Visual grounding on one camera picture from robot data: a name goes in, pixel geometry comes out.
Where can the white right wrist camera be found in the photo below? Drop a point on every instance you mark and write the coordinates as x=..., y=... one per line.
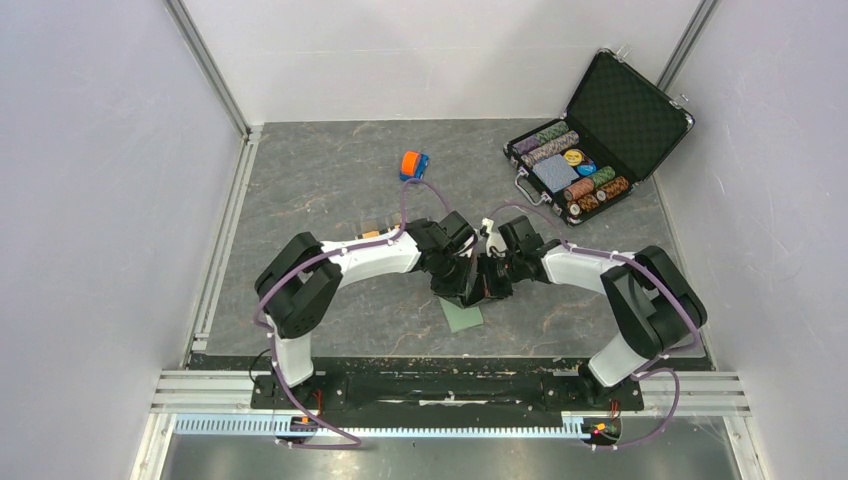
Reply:
x=495, y=245

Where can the black poker chip case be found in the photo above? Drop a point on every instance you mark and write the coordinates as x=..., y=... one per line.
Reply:
x=615, y=131

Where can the clear tray with cards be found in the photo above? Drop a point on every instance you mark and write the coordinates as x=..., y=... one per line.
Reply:
x=377, y=226

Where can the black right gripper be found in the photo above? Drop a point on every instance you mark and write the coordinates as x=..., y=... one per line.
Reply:
x=489, y=285

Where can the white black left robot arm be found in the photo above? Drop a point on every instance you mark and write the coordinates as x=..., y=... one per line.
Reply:
x=296, y=289

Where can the blue orange card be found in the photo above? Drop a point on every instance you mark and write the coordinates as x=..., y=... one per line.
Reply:
x=413, y=165

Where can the green card holder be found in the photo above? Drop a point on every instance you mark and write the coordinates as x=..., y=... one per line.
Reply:
x=460, y=319

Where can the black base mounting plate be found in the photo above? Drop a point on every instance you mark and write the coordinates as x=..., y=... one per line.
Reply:
x=432, y=392

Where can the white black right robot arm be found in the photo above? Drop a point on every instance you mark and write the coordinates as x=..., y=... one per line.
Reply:
x=654, y=306

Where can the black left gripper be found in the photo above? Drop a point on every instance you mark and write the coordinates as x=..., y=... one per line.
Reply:
x=457, y=288

